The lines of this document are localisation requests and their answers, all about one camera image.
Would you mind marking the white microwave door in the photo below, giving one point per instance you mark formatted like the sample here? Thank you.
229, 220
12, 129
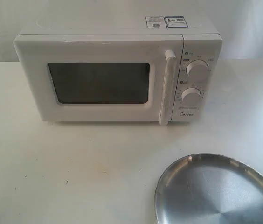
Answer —
102, 78

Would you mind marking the white microwave oven body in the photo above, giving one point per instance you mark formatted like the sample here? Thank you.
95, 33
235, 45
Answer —
201, 42

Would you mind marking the lower white control knob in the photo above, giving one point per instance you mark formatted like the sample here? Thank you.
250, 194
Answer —
191, 96

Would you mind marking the white control knob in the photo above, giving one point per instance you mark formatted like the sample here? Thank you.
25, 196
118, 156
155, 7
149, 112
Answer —
197, 71
191, 96

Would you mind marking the upper white control knob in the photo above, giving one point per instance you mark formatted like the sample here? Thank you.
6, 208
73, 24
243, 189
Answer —
197, 71

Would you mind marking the white label sticker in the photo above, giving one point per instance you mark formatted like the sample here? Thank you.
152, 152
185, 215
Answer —
155, 22

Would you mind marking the blue energy label sticker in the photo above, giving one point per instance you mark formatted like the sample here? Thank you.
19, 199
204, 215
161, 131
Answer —
175, 22

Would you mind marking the round stainless steel plate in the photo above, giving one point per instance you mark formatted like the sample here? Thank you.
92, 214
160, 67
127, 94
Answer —
209, 189

